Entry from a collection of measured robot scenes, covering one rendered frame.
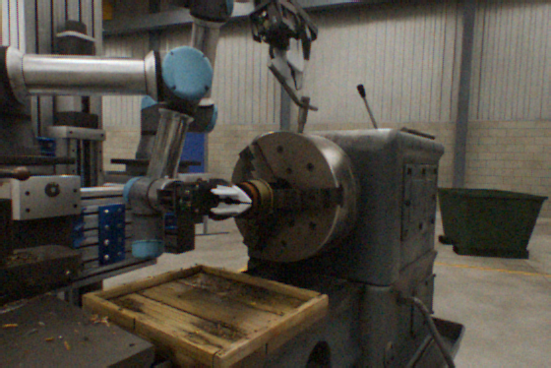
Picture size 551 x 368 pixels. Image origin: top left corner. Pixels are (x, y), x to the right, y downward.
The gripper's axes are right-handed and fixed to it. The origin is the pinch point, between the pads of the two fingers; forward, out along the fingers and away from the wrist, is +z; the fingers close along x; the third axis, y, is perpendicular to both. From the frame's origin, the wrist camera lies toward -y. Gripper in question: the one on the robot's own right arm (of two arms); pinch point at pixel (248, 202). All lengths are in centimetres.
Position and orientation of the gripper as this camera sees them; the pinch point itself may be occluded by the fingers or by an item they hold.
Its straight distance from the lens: 73.9
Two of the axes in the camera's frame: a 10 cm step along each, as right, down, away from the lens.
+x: 0.3, -10.0, -0.7
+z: 8.1, 0.6, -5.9
